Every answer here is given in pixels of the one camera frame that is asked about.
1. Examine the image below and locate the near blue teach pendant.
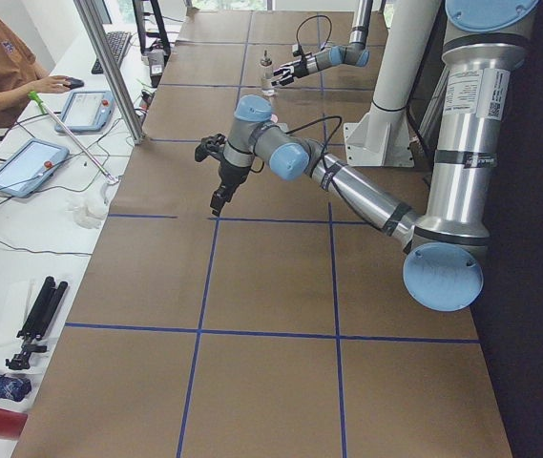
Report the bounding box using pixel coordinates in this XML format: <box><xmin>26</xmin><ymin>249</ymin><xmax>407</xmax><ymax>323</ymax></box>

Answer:
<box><xmin>0</xmin><ymin>138</ymin><xmax>69</xmax><ymax>198</ymax></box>

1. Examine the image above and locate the black folded tripod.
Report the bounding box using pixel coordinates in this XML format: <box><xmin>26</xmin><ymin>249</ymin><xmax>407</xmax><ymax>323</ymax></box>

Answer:
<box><xmin>6</xmin><ymin>276</ymin><xmax>69</xmax><ymax>370</ymax></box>

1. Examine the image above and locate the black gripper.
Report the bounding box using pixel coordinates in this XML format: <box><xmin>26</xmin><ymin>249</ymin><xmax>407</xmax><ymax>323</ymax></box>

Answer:
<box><xmin>272</xmin><ymin>54</ymin><xmax>315</xmax><ymax>87</ymax></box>
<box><xmin>210</xmin><ymin>156</ymin><xmax>251</xmax><ymax>218</ymax></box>

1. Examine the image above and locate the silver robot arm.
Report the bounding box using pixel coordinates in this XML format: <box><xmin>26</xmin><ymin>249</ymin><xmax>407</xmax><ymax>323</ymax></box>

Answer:
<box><xmin>271</xmin><ymin>0</ymin><xmax>373</xmax><ymax>87</ymax></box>
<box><xmin>195</xmin><ymin>1</ymin><xmax>537</xmax><ymax>312</ymax></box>

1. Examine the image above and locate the crumpled white tissue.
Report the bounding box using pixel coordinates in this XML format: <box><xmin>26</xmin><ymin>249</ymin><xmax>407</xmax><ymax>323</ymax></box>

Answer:
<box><xmin>67</xmin><ymin>185</ymin><xmax>109</xmax><ymax>229</ymax></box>

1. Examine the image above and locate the metal rod green handle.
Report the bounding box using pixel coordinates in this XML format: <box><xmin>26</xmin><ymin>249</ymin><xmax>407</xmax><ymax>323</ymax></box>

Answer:
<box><xmin>28</xmin><ymin>91</ymin><xmax>119</xmax><ymax>185</ymax></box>

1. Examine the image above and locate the blue teach pendant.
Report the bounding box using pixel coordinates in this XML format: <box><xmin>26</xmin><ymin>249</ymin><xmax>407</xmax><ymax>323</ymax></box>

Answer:
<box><xmin>0</xmin><ymin>138</ymin><xmax>69</xmax><ymax>198</ymax></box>
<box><xmin>58</xmin><ymin>90</ymin><xmax>115</xmax><ymax>134</ymax></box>

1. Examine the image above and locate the black power adapter box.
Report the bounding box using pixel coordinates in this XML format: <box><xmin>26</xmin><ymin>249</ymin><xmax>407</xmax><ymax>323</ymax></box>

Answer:
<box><xmin>146</xmin><ymin>49</ymin><xmax>165</xmax><ymax>79</ymax></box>

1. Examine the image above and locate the clear glass sauce bottle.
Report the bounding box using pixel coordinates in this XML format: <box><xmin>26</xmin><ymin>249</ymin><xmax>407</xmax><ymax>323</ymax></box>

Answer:
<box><xmin>260</xmin><ymin>50</ymin><xmax>275</xmax><ymax>96</ymax></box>

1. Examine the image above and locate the far blue teach pendant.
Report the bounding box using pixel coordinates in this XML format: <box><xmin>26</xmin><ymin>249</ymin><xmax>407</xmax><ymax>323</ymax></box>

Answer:
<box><xmin>58</xmin><ymin>90</ymin><xmax>115</xmax><ymax>134</ymax></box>

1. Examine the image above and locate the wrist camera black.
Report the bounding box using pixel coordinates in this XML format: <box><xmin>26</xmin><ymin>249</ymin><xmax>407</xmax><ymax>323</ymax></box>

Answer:
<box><xmin>292</xmin><ymin>43</ymin><xmax>304</xmax><ymax>58</ymax></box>
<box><xmin>195</xmin><ymin>134</ymin><xmax>226</xmax><ymax>162</ymax></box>

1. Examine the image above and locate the black keyboard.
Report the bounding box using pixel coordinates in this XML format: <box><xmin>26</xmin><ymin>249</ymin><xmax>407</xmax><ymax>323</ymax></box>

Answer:
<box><xmin>106</xmin><ymin>31</ymin><xmax>132</xmax><ymax>68</ymax></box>

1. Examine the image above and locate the black computer mouse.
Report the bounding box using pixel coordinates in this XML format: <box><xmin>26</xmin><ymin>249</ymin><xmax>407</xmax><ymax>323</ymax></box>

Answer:
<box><xmin>64</xmin><ymin>77</ymin><xmax>84</xmax><ymax>90</ymax></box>

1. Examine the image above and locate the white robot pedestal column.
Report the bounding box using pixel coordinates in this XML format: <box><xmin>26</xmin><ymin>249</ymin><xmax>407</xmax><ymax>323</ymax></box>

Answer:
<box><xmin>344</xmin><ymin>1</ymin><xmax>427</xmax><ymax>167</ymax></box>

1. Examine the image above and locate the aluminium frame post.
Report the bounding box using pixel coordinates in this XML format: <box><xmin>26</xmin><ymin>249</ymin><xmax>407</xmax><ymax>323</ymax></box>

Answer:
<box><xmin>73</xmin><ymin>0</ymin><xmax>144</xmax><ymax>145</ymax></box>

